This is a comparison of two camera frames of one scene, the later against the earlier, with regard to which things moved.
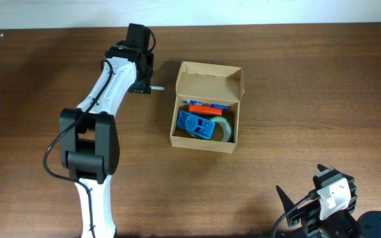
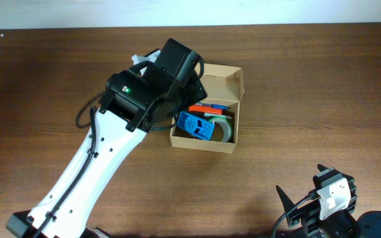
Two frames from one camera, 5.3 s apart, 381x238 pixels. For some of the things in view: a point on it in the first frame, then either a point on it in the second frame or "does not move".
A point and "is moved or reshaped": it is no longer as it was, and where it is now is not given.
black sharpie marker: [157, 88] is moved or reshaped
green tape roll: [227, 127] does not move
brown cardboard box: [211, 84] does not move
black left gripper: [141, 88] to [197, 88]
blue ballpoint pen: [190, 102] does not move
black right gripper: [305, 210] does not move
